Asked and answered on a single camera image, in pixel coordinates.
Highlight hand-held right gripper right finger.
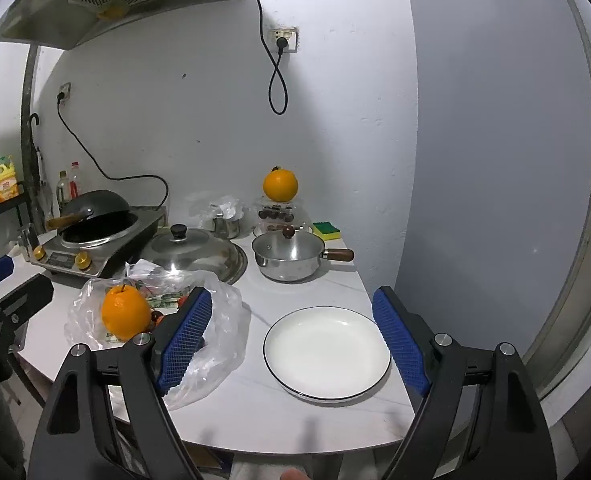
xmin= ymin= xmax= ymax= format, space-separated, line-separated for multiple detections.
xmin=372 ymin=286 xmax=559 ymax=480

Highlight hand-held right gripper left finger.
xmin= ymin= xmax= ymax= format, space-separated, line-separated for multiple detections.
xmin=28 ymin=286 xmax=213 ymax=480

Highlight clear plastic bag green print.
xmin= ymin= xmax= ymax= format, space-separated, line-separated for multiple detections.
xmin=64 ymin=259 xmax=252 ymax=411

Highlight large orange with stem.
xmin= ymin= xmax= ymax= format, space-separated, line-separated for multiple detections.
xmin=101 ymin=283 xmax=152 ymax=343

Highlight white plate with black rim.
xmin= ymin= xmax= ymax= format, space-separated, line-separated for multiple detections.
xmin=262 ymin=306 xmax=393 ymax=403

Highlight black metal rack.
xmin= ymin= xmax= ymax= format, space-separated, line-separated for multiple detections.
xmin=0 ymin=182 xmax=31 ymax=261

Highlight large steel wok lid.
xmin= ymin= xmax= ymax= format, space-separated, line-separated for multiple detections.
xmin=136 ymin=224 xmax=248 ymax=286

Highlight yellow detergent bottle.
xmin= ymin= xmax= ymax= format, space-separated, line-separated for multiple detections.
xmin=0 ymin=155 xmax=18 ymax=204

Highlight clear oil bottle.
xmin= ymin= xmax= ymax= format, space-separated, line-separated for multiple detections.
xmin=55 ymin=171 xmax=72 ymax=211

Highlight black umbrella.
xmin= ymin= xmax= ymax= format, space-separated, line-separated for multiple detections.
xmin=28 ymin=112 xmax=46 ymax=233

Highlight silver induction cooker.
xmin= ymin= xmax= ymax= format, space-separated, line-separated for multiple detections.
xmin=29 ymin=206 xmax=168 ymax=278

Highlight steel cups in plastic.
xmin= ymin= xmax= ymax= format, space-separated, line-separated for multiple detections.
xmin=212 ymin=215 xmax=241 ymax=240

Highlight yellow green sponge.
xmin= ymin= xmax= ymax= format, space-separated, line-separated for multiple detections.
xmin=313 ymin=221 xmax=342 ymax=241

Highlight saucepan lid with wooden knob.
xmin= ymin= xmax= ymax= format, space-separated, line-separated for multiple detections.
xmin=252 ymin=226 xmax=325 ymax=261

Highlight clear plastic fruit box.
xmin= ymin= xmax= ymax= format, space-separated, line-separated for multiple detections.
xmin=252 ymin=197 xmax=306 ymax=236

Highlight grey vertical pipe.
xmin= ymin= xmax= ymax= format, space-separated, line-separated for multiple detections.
xmin=20 ymin=45 xmax=41 ymax=201

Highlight round orange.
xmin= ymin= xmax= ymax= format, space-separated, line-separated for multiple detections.
xmin=262 ymin=166 xmax=299 ymax=203

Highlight black wok with wooden handle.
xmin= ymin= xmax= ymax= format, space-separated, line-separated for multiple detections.
xmin=46 ymin=190 xmax=132 ymax=233

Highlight steel saucepan with wooden handle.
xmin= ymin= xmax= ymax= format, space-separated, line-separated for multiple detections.
xmin=252 ymin=232 xmax=355 ymax=283

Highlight black cooker power cable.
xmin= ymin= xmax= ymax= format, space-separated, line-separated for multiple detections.
xmin=56 ymin=92 xmax=170 ymax=211

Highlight black looped power cable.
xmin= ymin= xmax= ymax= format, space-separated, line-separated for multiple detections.
xmin=240 ymin=0 xmax=288 ymax=116

